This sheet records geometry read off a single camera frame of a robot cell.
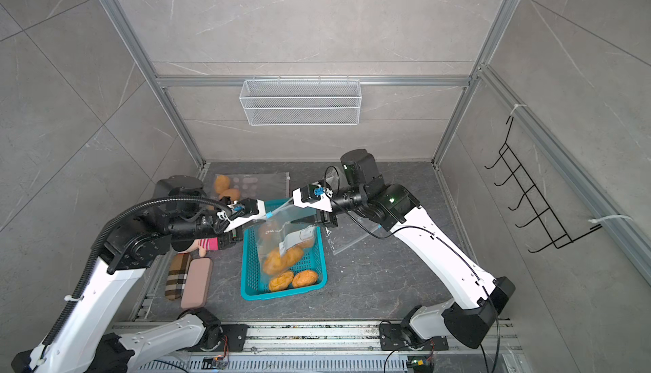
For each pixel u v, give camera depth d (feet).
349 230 3.22
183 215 1.41
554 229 2.01
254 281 2.67
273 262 2.31
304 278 2.61
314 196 1.49
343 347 2.39
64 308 1.14
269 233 2.01
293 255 2.56
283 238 2.17
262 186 3.64
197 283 2.68
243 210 1.41
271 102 3.30
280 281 2.61
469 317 1.30
